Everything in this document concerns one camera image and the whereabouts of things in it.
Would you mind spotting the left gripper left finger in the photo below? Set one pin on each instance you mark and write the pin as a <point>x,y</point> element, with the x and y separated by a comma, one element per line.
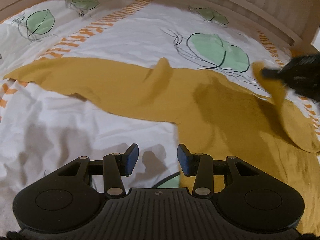
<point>116,166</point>

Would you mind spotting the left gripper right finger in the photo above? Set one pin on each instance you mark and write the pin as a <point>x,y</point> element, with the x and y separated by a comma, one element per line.
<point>198,165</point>

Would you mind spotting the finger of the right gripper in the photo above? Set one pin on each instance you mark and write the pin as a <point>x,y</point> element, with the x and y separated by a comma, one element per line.
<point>271,73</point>

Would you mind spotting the yellow knit sweater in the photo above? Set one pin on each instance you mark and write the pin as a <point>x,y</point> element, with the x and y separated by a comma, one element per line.
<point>213,115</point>

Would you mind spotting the white leaf print bedsheet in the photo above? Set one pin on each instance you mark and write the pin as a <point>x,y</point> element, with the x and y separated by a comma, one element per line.
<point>42,130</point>

